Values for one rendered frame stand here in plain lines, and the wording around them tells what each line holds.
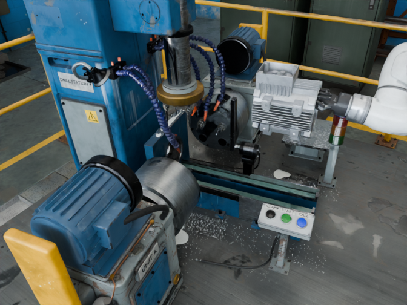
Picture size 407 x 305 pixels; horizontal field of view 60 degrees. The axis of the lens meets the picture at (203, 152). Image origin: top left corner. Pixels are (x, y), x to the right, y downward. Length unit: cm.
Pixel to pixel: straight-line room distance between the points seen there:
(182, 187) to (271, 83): 45
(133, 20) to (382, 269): 122
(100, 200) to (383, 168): 144
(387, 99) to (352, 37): 305
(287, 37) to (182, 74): 325
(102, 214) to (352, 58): 373
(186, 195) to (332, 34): 334
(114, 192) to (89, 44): 56
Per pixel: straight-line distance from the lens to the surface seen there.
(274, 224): 119
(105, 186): 92
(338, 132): 159
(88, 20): 125
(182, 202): 120
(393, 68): 126
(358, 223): 162
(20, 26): 679
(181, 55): 127
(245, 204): 146
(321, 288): 138
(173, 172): 122
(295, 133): 121
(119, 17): 127
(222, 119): 161
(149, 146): 139
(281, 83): 119
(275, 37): 453
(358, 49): 427
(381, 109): 121
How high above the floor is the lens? 192
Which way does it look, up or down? 36 degrees down
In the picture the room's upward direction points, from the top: 3 degrees counter-clockwise
